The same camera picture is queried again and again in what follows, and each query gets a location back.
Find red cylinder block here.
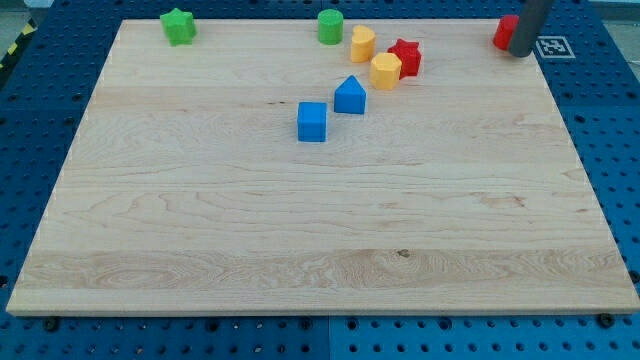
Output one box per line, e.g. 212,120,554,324
493,14,519,50

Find blue cube block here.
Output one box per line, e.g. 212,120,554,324
297,102,327,142

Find blue triangle block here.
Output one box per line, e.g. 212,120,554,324
333,75,367,114

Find wooden board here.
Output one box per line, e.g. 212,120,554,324
7,20,639,317

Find yellow hexagon block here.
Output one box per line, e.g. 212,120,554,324
369,52,402,90

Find yellow heart block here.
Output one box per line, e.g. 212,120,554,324
350,25,376,63

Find red star block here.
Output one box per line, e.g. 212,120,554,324
387,38,422,79

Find green cylinder block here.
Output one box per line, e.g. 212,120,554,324
317,9,344,45

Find green star block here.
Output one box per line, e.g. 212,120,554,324
159,8,197,46

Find white fiducial marker tag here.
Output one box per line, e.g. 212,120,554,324
535,35,575,59

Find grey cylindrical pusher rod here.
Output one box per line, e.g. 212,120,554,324
508,0,554,58

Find yellow black hazard tape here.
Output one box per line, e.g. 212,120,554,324
1,18,37,70

